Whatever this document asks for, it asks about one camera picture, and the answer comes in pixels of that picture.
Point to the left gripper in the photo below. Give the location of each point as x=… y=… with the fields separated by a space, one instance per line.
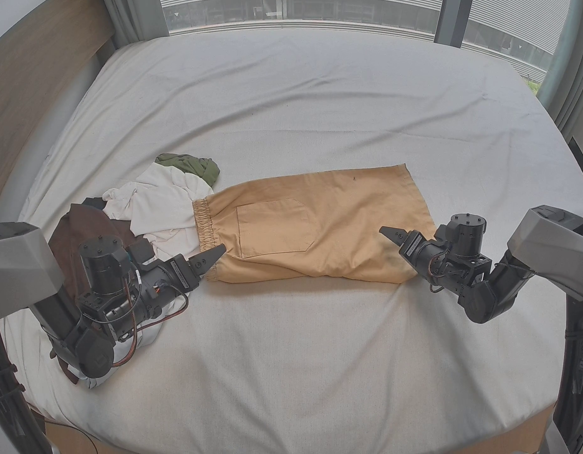
x=170 y=277

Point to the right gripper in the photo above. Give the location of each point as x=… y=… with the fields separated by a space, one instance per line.
x=423 y=253

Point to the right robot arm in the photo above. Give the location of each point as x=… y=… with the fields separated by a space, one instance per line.
x=542 y=244

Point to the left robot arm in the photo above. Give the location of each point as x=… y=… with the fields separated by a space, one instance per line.
x=31 y=272

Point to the tan shorts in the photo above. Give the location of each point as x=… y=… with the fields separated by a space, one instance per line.
x=338 y=225

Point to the white garment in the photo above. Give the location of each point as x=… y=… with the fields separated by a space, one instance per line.
x=159 y=206

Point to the green garment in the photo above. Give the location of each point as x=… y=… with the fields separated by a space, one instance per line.
x=189 y=164

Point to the black garment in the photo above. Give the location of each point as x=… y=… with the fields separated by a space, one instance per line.
x=93 y=204

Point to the brown garment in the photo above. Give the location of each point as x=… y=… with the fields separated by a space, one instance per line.
x=81 y=227

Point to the bed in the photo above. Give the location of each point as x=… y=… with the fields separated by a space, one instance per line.
x=310 y=357

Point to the grey-green curtain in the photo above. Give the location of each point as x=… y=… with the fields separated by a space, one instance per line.
x=573 y=64
x=126 y=3

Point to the window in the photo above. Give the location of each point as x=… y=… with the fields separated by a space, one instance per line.
x=319 y=3

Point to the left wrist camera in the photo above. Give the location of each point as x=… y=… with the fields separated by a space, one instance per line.
x=141 y=252

